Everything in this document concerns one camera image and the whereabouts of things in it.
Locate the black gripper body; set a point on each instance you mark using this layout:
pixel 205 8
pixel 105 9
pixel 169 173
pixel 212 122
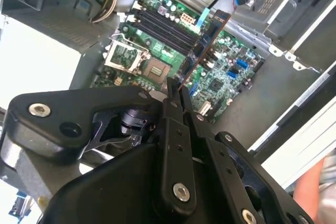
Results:
pixel 118 195

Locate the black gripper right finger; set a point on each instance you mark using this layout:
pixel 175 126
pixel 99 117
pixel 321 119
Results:
pixel 223 161

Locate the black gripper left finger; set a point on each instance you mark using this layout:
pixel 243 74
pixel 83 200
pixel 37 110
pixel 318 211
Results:
pixel 52 124

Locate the RAM stick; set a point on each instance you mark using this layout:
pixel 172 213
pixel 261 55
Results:
pixel 208 37

